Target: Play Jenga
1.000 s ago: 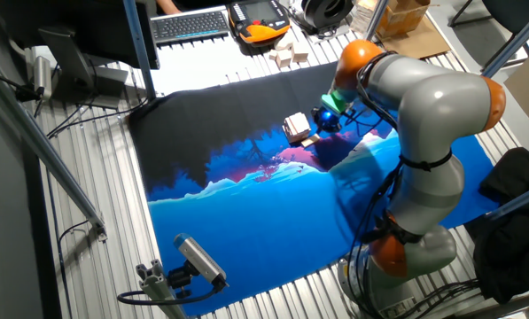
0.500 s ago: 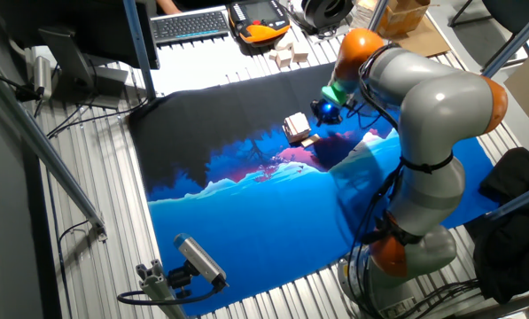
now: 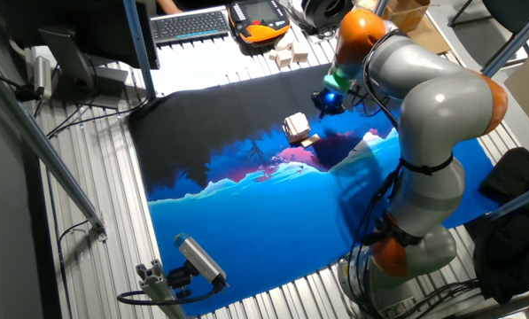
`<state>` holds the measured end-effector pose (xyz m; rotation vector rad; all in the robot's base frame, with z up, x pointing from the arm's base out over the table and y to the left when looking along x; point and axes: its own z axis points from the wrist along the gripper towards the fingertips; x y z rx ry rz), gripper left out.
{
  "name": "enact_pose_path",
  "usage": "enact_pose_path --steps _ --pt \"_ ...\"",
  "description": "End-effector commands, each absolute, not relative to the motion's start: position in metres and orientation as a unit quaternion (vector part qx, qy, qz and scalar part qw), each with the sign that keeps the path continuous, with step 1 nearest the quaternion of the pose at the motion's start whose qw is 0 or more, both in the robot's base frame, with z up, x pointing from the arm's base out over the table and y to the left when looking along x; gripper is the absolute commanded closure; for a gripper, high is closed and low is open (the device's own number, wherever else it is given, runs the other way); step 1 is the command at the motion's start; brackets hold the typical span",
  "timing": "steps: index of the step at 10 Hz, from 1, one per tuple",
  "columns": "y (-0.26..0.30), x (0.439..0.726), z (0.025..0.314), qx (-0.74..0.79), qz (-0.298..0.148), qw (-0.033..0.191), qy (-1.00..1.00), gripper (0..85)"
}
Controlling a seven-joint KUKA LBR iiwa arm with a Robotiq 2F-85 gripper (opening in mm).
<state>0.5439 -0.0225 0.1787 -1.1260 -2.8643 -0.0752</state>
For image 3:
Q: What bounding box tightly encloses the aluminium profile camera mount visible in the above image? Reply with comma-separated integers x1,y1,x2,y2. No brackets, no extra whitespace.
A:
135,260,188,319

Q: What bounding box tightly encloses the wooden Jenga tower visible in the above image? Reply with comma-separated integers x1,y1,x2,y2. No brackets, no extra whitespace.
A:
282,112,312,144

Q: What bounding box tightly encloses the black bag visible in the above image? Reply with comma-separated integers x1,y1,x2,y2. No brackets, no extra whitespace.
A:
465,147,529,305

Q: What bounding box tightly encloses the black office chair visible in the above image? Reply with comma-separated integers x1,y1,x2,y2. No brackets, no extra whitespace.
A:
448,0,529,72

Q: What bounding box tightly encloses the black camera cable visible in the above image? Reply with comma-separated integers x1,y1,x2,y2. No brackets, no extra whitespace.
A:
116,278,228,307

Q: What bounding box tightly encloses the blue frame post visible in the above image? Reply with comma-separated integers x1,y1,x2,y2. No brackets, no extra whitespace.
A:
121,0,158,101

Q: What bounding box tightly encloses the long aluminium bar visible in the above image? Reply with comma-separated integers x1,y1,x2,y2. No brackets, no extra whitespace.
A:
0,61,109,243

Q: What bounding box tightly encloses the blue landscape printed mat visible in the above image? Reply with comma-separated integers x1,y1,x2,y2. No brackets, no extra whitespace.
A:
126,64,500,316

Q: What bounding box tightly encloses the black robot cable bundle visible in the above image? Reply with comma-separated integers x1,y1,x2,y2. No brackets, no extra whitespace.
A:
343,28,482,319

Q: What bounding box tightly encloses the silver camera with blue end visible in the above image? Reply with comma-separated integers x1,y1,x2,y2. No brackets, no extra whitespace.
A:
173,233,229,289

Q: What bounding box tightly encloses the grey monitor stand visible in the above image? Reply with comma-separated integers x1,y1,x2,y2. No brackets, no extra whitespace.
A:
37,26,130,110

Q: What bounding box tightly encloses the black computer keyboard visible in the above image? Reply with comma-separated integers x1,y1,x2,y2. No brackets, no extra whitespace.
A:
150,5,231,45

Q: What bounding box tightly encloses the cardboard box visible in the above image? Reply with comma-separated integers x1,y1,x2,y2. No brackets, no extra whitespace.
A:
356,0,432,33

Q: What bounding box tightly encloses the black computer monitor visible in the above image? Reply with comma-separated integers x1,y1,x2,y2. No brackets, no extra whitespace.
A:
0,0,161,71

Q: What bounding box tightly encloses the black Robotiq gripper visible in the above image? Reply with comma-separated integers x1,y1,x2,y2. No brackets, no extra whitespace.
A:
310,87,347,121

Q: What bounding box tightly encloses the green gripper flange adapter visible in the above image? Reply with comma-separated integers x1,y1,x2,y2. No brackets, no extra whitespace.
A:
323,72,353,95

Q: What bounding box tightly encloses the blue frame bar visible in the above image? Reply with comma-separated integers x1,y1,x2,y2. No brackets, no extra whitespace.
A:
485,179,529,222
478,3,529,82

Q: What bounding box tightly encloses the black camera ball mount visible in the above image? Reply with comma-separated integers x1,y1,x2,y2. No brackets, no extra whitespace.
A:
166,261,198,299

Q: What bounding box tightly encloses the pale wooden block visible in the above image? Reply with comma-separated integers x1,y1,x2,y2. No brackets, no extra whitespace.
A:
274,33,295,51

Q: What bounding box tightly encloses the thin black table cable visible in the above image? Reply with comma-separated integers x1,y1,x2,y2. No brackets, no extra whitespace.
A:
46,97,150,139

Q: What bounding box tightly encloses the person forearm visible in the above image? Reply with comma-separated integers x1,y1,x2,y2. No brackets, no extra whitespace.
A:
155,0,182,16

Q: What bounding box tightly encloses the large wooden cube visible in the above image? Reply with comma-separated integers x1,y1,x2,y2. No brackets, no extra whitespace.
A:
290,42,310,63

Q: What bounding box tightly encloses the orange black teach pendant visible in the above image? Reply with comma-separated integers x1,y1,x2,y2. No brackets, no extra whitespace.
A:
227,0,292,45

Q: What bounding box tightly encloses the thin black strap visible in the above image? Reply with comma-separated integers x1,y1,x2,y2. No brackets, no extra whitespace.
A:
399,152,455,177

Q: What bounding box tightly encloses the small silver webcam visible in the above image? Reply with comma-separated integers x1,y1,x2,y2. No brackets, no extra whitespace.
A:
32,55,53,101

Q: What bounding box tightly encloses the black cloth strap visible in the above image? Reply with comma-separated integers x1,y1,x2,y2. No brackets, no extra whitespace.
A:
361,212,424,248

